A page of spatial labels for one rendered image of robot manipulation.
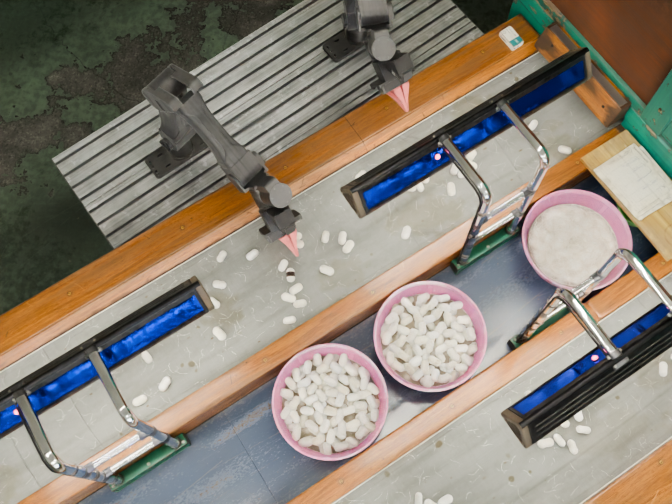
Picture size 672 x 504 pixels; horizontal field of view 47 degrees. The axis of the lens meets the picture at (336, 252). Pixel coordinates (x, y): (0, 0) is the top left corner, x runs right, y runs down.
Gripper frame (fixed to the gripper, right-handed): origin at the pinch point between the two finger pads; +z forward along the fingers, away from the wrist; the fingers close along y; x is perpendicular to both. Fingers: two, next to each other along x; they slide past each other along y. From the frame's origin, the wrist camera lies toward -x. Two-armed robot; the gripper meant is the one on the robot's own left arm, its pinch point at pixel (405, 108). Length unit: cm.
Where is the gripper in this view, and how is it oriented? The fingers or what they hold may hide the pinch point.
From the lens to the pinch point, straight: 195.0
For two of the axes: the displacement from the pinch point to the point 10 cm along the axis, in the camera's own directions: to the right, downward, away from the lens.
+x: -3.3, -2.4, 9.1
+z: 4.3, 8.2, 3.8
